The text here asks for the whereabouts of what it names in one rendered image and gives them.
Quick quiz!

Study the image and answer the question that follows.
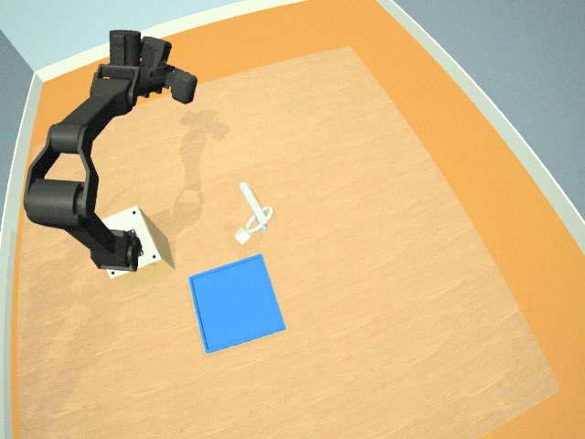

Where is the pale grey metal ring with small tab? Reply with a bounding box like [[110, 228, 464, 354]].
[[234, 207, 273, 245]]

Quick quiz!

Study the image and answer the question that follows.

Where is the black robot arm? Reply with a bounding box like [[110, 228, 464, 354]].
[[23, 29, 172, 273]]

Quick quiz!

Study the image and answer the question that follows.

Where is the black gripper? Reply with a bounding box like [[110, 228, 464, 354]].
[[137, 65, 197, 105]]

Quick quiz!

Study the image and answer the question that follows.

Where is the grey t-shaped steel stake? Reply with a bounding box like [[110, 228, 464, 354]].
[[239, 182, 268, 232]]

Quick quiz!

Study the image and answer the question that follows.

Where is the blue tray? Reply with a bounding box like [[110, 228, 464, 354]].
[[188, 253, 286, 353]]

